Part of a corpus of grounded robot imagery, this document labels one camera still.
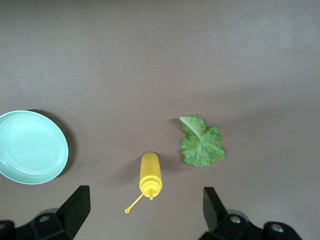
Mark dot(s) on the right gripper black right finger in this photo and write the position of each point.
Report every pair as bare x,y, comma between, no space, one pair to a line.
217,220

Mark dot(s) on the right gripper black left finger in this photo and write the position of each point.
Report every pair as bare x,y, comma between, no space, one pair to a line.
72,215

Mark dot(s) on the green lettuce leaf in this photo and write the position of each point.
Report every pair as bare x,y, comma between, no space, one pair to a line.
200,147

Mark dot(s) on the yellow mustard squeeze bottle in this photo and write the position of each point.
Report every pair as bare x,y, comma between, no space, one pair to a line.
150,172

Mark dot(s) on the mint green plate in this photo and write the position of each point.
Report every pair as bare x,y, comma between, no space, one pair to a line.
30,147

